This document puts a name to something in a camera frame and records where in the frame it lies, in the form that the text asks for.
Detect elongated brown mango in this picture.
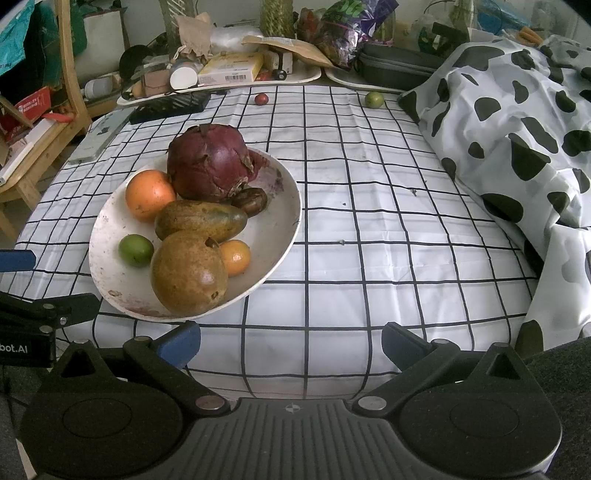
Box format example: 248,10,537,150
154,200,249,243

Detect small tangerine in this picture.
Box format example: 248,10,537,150
219,239,252,278

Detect large orange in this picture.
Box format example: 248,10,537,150
125,169,177,223

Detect black ridged tray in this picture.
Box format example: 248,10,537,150
128,89,212,125

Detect plant trunk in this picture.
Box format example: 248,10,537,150
259,0,297,40
159,0,184,48

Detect yellow white box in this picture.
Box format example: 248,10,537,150
198,51,265,86

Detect dark brown passion fruit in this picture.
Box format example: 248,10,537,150
231,186,269,217

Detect small white bottle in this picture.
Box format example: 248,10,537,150
82,76,116,100

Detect red dragon fruit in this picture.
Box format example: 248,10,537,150
166,124,262,202

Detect person's dark grey clothing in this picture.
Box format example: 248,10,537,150
525,336,591,480

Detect grey zip case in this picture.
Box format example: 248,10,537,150
357,43,447,87

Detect white plate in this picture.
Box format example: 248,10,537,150
89,147,303,323

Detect teal bag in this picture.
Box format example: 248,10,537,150
0,0,45,71

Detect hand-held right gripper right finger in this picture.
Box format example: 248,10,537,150
353,322,537,415

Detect grey metal plate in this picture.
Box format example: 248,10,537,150
68,108,135,166

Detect wooden chair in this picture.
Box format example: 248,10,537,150
0,0,94,241

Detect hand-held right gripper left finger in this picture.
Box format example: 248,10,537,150
51,320,232,416

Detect cow print blanket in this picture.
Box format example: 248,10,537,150
396,38,591,354

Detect small cardboard box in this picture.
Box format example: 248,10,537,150
140,69,172,96

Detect brown paper envelope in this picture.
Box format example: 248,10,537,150
241,35,336,69

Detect black white checked tablecloth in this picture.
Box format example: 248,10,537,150
9,83,542,402

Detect purple snack bag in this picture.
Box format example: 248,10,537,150
316,0,400,71

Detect white orange bottle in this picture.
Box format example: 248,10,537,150
168,59,204,91

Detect clear plastic bag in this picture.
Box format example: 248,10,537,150
209,25,262,52

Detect black card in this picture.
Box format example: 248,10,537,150
431,21,470,52

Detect torn brown paper bag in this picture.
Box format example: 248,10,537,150
175,14,213,59

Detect round brown mango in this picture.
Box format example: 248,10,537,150
151,230,229,317

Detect red box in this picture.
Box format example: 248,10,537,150
13,87,52,126

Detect black round object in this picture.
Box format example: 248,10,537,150
119,44,156,77

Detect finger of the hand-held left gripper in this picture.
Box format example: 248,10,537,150
0,249,37,276
0,292,101,334

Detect white tray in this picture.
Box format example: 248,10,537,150
325,66,417,94
116,64,323,108

